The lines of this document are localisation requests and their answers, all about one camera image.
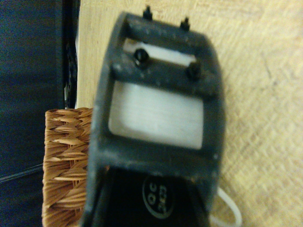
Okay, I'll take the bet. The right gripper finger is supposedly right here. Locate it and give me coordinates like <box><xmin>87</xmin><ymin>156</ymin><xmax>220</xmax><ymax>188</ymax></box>
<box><xmin>80</xmin><ymin>4</ymin><xmax>225</xmax><ymax>227</ymax></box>

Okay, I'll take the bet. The brown wicker basket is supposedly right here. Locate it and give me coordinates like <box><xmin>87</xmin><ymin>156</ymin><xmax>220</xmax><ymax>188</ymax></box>
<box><xmin>42</xmin><ymin>107</ymin><xmax>95</xmax><ymax>227</ymax></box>

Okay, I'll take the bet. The dark brown plush toy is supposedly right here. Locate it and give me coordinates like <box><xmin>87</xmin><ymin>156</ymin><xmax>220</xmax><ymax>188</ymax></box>
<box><xmin>210</xmin><ymin>186</ymin><xmax>243</xmax><ymax>227</ymax></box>

